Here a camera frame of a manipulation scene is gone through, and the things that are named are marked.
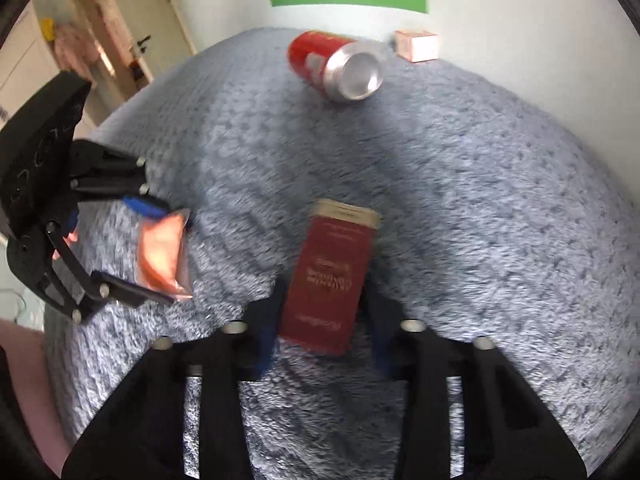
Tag pink hanging clothing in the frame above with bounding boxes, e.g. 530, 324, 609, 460
54, 22, 103, 73

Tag person's pink-clad leg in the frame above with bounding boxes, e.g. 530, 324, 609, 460
0, 317, 71, 471

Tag cream door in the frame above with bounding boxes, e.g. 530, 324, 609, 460
97, 0, 198, 83

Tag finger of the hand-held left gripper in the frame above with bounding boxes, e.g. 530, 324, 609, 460
10, 219, 176, 325
71, 140, 171, 218

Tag blue fleece blanket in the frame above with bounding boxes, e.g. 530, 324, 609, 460
42, 27, 640, 480

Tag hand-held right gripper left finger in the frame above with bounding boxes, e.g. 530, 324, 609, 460
61, 287, 288, 480

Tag small red box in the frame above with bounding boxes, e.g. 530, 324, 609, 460
276, 199, 382, 357

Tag small beige cube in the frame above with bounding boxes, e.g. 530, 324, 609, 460
394, 29, 441, 63

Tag red soda can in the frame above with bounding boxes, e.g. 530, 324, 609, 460
287, 30, 385, 105

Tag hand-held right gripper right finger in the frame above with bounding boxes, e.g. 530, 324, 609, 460
357, 290, 587, 480

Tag orange foil wrapper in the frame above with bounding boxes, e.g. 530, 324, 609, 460
137, 210, 193, 302

